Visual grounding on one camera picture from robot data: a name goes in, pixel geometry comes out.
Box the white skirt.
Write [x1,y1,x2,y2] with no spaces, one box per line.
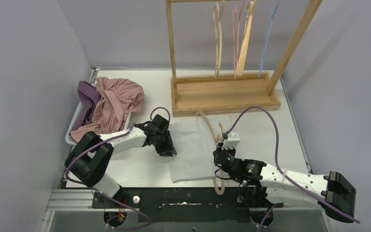
[169,115,231,183]

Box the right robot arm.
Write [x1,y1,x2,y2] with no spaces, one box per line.
[213,146,357,223]

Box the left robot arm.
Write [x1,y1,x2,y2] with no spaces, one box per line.
[65,115,177,206]

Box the wooden hanger rack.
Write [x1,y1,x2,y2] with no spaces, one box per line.
[165,0,322,117]

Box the thick wooden hanger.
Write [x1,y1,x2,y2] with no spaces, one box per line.
[234,0,257,77]

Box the pink garment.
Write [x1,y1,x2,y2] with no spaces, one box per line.
[70,76,145,144]

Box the purple garment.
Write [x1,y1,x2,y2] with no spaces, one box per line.
[71,81,101,131]

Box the white plastic basket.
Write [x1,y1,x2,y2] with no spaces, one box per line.
[65,82,132,146]

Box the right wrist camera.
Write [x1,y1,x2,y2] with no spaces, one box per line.
[221,131,240,150]

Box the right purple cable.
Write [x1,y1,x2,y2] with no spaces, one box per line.
[224,106,361,224]

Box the pink wire hanger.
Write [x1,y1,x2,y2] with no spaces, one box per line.
[232,0,247,79]

